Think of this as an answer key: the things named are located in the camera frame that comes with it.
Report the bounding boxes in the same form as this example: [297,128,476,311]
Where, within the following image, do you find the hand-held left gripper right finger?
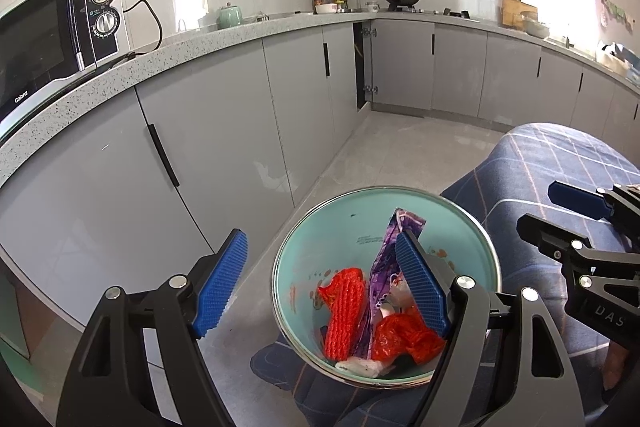
[394,229,586,427]

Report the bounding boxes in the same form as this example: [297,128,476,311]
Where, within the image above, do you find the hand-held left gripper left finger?
[55,228,249,427]

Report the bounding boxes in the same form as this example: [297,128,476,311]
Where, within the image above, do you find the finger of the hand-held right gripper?
[547,181,640,253]
[517,213,601,264]

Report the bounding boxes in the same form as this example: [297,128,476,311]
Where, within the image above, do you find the clear plastic bag red print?
[377,274,418,315]

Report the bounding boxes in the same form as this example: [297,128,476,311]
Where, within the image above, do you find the purple snack wrapper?
[352,207,428,358]

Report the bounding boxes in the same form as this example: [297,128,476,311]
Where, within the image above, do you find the red foam fruit net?
[317,268,368,360]

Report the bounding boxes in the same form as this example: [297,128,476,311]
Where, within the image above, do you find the teal round bin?
[271,187,502,390]

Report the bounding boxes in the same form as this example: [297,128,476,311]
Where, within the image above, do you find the white tissue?
[335,357,381,377]

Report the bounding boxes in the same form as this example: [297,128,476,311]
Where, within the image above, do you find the person's right forearm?
[602,341,640,427]

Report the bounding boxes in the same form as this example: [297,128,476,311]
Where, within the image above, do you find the blue plaid tablecloth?
[250,123,640,427]

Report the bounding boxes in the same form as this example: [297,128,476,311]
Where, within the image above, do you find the white bowl on counter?
[520,12,551,38]

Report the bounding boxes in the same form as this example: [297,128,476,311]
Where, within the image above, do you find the grey base cabinets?
[0,19,640,368]

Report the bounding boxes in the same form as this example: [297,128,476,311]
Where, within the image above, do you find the hanging kitchen cloths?
[600,0,636,32]

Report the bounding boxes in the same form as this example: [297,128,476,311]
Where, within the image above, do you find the wooden cutting board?
[501,0,538,28]

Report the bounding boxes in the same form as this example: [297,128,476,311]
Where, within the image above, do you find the gas stove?
[395,7,473,18]

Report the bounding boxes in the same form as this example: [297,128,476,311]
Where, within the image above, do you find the speckled grey countertop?
[0,9,640,188]

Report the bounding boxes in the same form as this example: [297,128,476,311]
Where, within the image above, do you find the green teapot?
[216,3,244,29]

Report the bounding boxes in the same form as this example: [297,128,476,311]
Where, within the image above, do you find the black microwave oven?
[0,0,132,142]

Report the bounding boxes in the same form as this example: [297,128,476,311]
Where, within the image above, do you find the black power cable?
[107,0,163,70]

